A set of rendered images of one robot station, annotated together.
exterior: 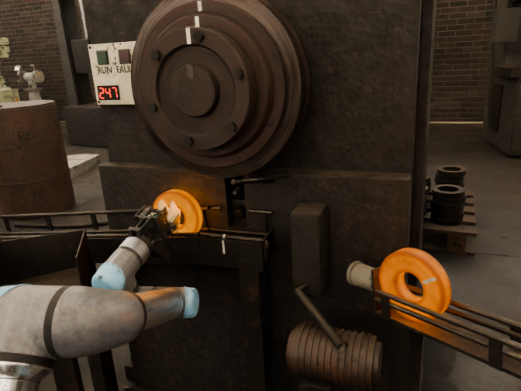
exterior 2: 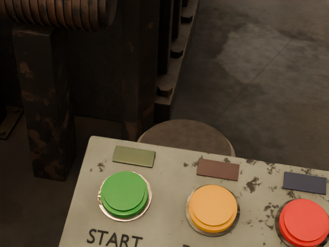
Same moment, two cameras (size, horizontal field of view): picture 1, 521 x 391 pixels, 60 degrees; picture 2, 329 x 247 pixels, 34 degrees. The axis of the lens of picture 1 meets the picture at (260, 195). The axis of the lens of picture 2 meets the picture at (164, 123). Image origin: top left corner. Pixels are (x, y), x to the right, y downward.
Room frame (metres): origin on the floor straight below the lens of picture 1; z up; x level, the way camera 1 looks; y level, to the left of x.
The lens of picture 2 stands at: (-0.03, -0.15, 0.94)
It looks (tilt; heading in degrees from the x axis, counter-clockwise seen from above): 40 degrees down; 346
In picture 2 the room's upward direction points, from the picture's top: 4 degrees clockwise
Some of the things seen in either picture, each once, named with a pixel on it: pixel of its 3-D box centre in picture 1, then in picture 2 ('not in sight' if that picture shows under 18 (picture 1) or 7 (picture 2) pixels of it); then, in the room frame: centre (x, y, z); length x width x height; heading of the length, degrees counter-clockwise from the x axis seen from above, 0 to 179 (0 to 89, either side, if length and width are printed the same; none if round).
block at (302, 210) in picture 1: (310, 248); not in sight; (1.11, -0.13, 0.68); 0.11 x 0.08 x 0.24; 158
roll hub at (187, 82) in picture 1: (198, 90); not in sight; (1.10, 0.13, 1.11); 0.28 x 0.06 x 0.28; 68
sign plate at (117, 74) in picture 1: (129, 74); not in sight; (1.41, 0.37, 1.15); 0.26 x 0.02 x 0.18; 68
